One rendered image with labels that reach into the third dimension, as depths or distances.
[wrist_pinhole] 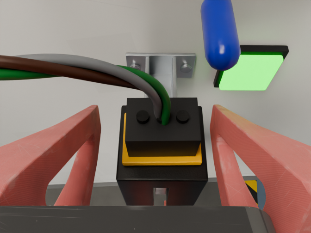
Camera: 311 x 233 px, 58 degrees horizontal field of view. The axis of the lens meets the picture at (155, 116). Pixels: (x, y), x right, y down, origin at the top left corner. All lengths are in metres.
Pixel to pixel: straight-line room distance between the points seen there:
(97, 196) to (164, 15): 1.38
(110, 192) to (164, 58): 1.31
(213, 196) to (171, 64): 1.25
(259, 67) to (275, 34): 0.02
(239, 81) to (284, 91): 0.05
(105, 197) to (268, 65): 1.35
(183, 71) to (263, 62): 0.05
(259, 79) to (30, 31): 0.15
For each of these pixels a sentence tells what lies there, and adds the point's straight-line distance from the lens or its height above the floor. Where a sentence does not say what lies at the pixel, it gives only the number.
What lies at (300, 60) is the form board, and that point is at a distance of 0.22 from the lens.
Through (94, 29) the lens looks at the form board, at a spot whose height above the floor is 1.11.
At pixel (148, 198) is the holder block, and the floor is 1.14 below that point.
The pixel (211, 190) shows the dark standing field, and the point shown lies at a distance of 1.41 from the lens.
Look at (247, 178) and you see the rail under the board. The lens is 0.45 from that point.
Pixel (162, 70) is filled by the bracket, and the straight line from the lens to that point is 0.20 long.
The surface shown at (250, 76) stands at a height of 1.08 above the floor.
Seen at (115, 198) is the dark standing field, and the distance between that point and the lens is 1.48.
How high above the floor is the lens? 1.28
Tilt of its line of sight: 77 degrees down
